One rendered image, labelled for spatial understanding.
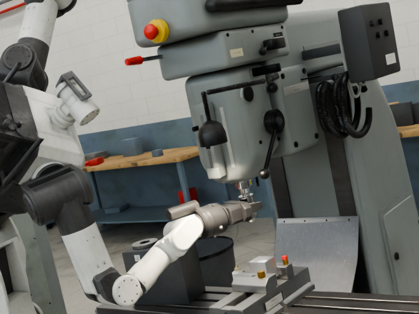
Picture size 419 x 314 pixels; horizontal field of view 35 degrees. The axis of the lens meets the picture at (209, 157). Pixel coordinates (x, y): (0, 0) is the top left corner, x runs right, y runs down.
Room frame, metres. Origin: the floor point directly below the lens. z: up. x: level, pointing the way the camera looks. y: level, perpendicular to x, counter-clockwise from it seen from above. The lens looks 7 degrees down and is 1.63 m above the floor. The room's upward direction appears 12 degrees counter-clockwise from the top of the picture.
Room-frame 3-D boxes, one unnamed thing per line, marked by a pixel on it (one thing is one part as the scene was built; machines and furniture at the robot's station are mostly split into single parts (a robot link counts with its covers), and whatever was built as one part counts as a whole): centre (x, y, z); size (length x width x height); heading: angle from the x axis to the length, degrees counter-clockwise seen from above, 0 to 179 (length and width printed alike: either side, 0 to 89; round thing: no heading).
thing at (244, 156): (1.93, -0.08, 1.47); 0.21 x 0.19 x 0.32; 51
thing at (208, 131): (1.70, -0.02, 1.48); 0.07 x 0.07 x 0.06
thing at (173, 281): (2.17, 0.23, 1.02); 0.22 x 0.12 x 0.20; 62
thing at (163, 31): (1.74, 0.06, 1.76); 0.06 x 0.02 x 0.06; 51
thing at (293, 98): (2.07, -0.21, 1.47); 0.24 x 0.19 x 0.26; 51
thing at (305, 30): (2.31, -0.40, 1.66); 0.80 x 0.23 x 0.20; 141
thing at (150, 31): (1.73, 0.08, 1.76); 0.04 x 0.03 x 0.04; 51
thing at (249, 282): (1.87, -0.05, 1.01); 0.12 x 0.06 x 0.04; 49
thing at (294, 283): (1.89, -0.07, 0.97); 0.35 x 0.15 x 0.11; 139
